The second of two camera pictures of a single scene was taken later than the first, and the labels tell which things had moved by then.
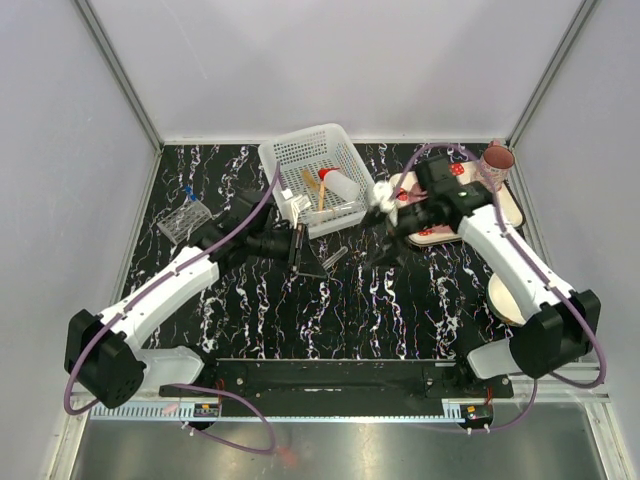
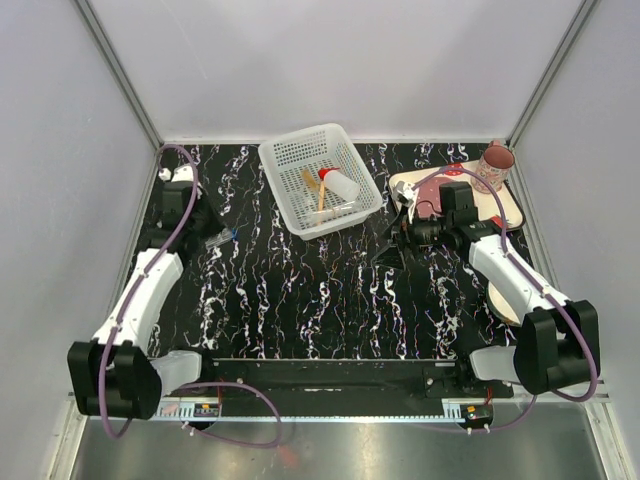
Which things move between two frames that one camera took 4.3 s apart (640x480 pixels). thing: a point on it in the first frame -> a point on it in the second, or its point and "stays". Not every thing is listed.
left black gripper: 304,261 -> 217,222
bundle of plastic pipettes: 320,216 stays
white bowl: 501,302 stays
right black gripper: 400,231 -> 390,256
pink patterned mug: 494,164 stays
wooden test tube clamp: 321,196 stays
